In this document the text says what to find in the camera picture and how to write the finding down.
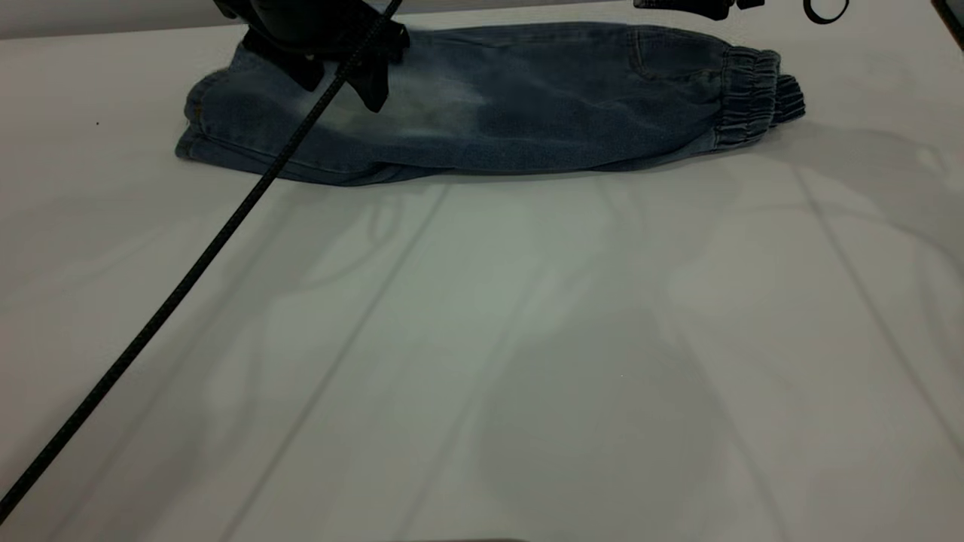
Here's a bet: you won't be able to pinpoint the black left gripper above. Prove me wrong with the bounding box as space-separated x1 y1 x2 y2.
215 0 412 114

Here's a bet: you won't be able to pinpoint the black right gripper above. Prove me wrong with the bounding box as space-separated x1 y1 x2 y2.
633 0 766 21

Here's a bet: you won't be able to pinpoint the blue denim shorts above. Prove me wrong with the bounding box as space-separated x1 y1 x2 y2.
175 21 807 187

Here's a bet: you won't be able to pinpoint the thin black cable with plug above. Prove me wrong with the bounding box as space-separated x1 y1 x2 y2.
802 0 852 26

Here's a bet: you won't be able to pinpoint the black braided cable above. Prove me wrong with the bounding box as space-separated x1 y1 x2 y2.
0 0 404 524

